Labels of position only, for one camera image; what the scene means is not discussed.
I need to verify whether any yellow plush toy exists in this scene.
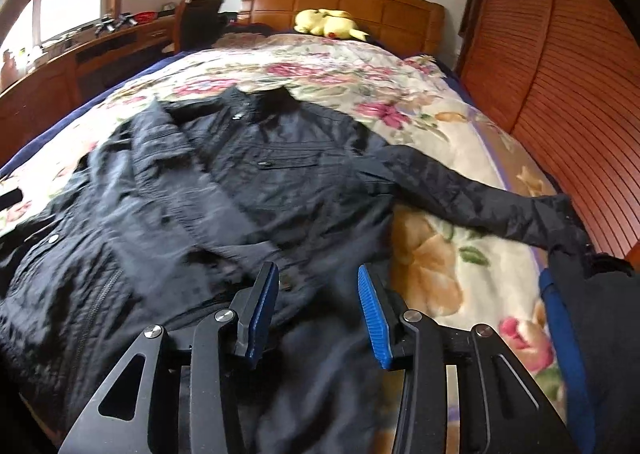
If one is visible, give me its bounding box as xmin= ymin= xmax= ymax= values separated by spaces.
xmin=292 ymin=8 xmax=371 ymax=42

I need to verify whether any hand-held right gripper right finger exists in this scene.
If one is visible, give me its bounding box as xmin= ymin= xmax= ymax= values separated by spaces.
xmin=356 ymin=264 xmax=581 ymax=454

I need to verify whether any wooden desk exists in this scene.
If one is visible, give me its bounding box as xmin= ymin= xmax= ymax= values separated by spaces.
xmin=0 ymin=17 xmax=183 ymax=155

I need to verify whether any floral blanket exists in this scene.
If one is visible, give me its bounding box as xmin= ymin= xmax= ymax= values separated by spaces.
xmin=0 ymin=32 xmax=571 ymax=454

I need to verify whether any dark pillow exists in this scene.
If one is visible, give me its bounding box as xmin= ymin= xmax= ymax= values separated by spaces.
xmin=222 ymin=22 xmax=296 ymax=38

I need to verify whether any person's dark blue-striped clothing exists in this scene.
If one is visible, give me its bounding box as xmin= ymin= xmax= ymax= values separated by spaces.
xmin=539 ymin=254 xmax=640 ymax=454

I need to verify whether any wooden slatted wardrobe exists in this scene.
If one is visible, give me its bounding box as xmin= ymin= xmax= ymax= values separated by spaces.
xmin=457 ymin=0 xmax=640 ymax=270

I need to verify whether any dark wooden chair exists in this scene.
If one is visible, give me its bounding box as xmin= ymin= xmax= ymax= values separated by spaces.
xmin=172 ymin=0 xmax=226 ymax=52

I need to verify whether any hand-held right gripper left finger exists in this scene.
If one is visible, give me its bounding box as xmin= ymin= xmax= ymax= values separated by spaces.
xmin=57 ymin=261 xmax=281 ymax=454

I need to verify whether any black jacket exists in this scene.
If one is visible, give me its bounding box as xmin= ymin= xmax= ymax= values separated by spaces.
xmin=0 ymin=86 xmax=596 ymax=454

